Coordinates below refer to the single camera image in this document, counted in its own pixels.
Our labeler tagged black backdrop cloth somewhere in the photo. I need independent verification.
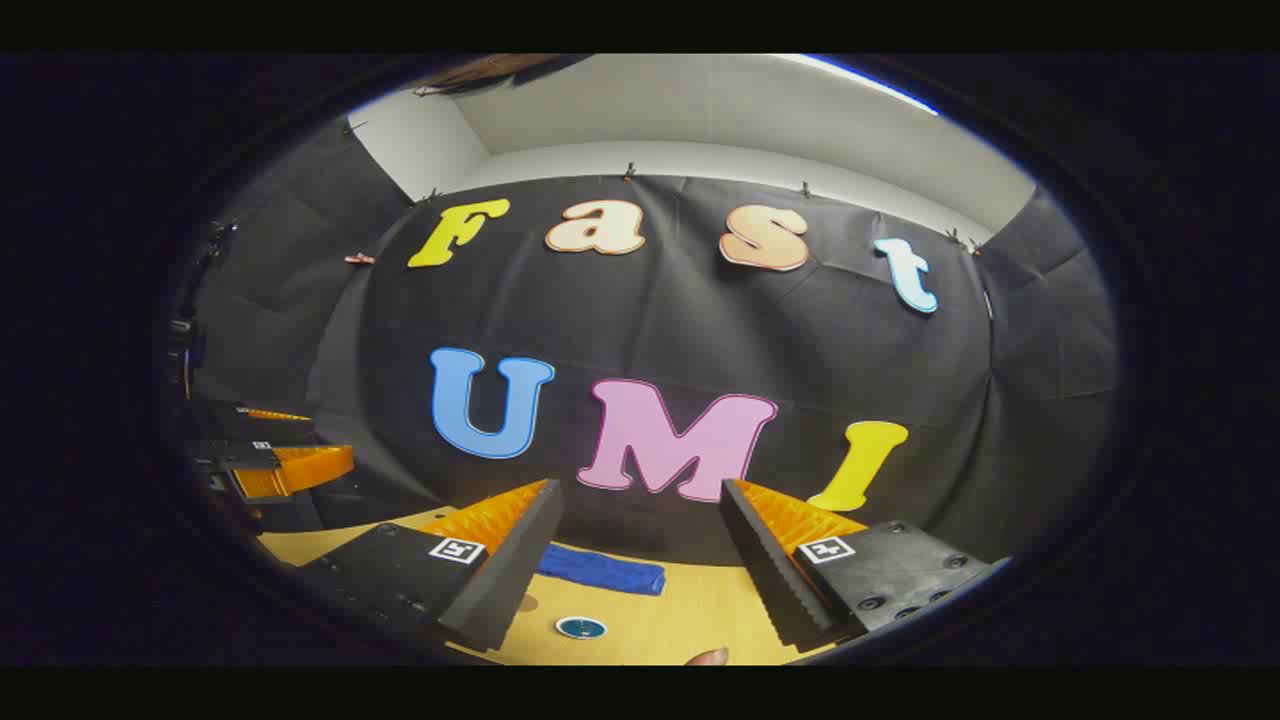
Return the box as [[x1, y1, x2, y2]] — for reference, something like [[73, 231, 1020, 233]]
[[190, 120, 1121, 571]]

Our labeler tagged blue folded towel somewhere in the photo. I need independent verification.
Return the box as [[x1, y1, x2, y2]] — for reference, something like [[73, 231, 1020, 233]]
[[537, 544, 667, 597]]

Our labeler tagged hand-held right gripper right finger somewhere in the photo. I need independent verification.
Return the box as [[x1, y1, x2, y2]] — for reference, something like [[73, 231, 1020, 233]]
[[718, 478, 993, 654]]

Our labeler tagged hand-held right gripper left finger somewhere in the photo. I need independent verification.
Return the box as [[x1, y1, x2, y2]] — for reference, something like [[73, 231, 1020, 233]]
[[295, 478, 566, 656]]

